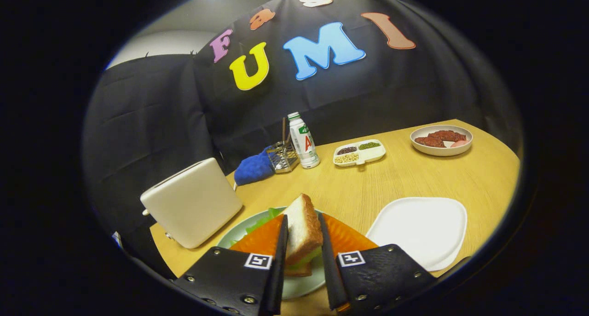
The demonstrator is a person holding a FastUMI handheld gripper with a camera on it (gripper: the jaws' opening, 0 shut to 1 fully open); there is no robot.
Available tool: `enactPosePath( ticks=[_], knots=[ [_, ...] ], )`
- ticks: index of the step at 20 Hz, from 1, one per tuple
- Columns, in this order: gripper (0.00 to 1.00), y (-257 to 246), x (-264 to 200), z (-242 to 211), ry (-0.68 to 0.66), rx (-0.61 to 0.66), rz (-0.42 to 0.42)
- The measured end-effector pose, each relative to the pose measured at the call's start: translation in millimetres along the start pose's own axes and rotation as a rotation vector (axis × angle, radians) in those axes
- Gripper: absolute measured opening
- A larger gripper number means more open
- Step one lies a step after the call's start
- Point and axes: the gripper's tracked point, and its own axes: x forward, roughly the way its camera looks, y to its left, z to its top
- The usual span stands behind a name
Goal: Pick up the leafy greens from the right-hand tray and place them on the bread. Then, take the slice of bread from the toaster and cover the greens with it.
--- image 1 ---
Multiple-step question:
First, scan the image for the white green drink bottle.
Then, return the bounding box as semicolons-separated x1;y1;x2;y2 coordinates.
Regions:
287;112;321;170

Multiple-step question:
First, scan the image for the white toaster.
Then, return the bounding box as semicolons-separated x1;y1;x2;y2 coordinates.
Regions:
140;157;243;249

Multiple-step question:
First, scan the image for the white bread slice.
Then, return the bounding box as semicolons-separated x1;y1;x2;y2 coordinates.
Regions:
284;263;313;278

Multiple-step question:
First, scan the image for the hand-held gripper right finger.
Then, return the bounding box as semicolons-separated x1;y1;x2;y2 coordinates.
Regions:
318;213;438;314

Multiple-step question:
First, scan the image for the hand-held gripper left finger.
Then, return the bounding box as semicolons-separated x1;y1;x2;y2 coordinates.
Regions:
171;214;289;316

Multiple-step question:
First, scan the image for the dark red meat piece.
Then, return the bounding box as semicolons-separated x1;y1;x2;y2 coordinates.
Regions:
415;136;446;149
428;130;467;143

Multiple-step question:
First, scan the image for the green lettuce leaf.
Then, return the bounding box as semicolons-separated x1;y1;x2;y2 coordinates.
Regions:
244;207;323;270

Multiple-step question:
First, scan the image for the white square plate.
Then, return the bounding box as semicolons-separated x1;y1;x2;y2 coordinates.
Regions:
365;196;468;272

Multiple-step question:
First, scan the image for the white divided dish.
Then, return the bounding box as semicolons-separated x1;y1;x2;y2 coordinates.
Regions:
333;139;387;168

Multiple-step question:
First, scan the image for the metal wire basket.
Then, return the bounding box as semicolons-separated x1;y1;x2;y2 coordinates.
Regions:
267;140;300;174

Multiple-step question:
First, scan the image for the white round bowl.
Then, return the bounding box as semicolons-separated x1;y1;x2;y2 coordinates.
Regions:
410;124;474;157

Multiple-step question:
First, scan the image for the pale green plate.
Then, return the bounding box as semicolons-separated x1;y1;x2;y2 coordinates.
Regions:
216;207;339;300

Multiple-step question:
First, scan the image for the black backdrop cloth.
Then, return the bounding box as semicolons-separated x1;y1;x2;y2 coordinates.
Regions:
83;0;523;243

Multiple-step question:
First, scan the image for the blue oven mitt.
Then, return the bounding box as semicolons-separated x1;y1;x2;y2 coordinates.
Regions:
234;145;277;186

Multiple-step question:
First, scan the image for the toasted bread slice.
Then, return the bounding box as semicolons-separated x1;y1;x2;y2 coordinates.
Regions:
282;193;324;266

